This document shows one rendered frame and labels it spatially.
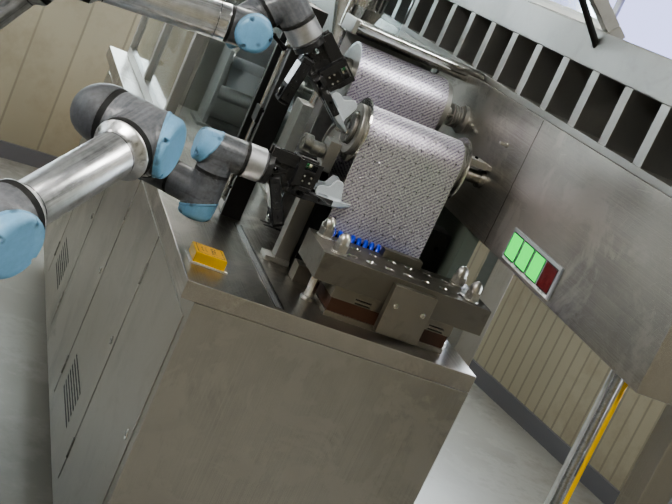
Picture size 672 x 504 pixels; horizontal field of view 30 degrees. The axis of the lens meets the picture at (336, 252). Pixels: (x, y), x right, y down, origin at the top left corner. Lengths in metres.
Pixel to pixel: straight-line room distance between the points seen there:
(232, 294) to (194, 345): 0.13
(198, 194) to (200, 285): 0.25
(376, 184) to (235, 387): 0.55
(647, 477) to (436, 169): 0.86
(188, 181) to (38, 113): 3.71
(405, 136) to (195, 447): 0.80
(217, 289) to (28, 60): 3.87
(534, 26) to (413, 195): 0.50
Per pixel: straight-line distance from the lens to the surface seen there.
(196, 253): 2.57
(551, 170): 2.61
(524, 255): 2.57
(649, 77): 2.44
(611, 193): 2.38
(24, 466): 3.53
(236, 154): 2.62
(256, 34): 2.46
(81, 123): 2.32
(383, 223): 2.77
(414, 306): 2.61
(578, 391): 5.53
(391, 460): 2.71
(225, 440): 2.60
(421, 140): 2.75
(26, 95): 6.28
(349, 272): 2.57
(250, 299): 2.49
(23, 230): 1.97
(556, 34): 2.84
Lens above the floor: 1.60
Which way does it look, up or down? 13 degrees down
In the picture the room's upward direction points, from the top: 24 degrees clockwise
